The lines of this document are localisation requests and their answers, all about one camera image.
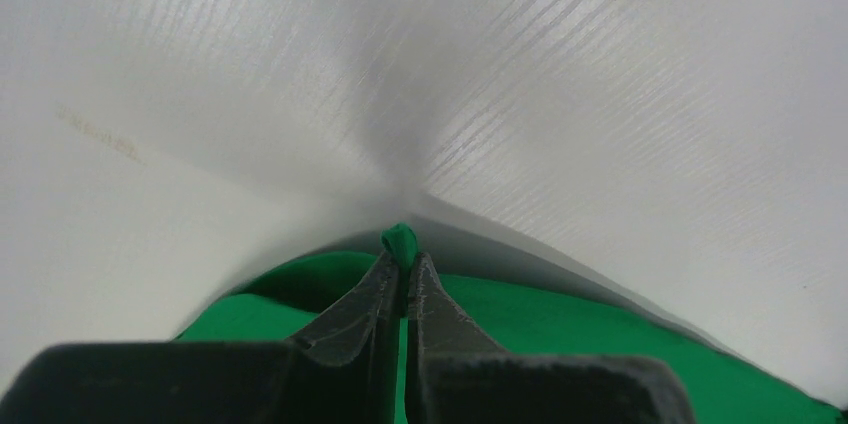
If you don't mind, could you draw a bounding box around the green t shirt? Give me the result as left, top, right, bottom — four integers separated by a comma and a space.
179, 223, 846, 423

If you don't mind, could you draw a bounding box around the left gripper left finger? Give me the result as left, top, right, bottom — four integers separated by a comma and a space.
284, 252, 402, 423

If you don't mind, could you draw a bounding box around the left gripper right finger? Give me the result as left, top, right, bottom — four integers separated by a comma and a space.
405, 252, 507, 423

